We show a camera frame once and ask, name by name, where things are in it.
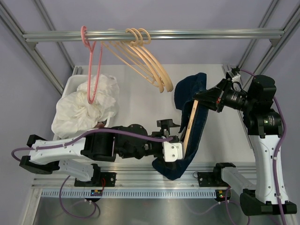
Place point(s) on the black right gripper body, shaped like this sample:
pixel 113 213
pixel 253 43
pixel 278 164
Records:
pixel 218 102

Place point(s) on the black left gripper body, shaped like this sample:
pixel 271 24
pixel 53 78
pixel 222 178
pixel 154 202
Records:
pixel 164 131

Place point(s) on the pink ruffled skirt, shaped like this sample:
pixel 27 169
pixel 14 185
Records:
pixel 100 125

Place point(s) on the white pleated skirt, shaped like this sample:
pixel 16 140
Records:
pixel 86 105

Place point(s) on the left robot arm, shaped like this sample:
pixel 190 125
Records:
pixel 78 157

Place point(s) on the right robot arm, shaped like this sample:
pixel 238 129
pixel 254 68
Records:
pixel 265 129

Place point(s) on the white plastic basket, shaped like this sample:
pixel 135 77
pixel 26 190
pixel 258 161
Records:
pixel 103 122

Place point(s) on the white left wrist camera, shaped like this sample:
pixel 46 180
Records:
pixel 172 151

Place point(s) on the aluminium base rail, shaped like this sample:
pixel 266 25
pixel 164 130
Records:
pixel 140 176

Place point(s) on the aluminium frame strut right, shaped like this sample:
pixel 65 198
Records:
pixel 260 54

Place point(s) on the aluminium frame strut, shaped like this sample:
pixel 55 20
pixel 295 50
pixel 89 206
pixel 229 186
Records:
pixel 9 21
pixel 260 54

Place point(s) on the white slotted cable duct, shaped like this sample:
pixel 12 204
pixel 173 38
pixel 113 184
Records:
pixel 132 193

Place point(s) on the aluminium hanging rail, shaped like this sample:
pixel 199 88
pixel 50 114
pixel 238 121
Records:
pixel 108 35

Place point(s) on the aluminium frame strut left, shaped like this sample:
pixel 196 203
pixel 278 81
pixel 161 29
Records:
pixel 9 21

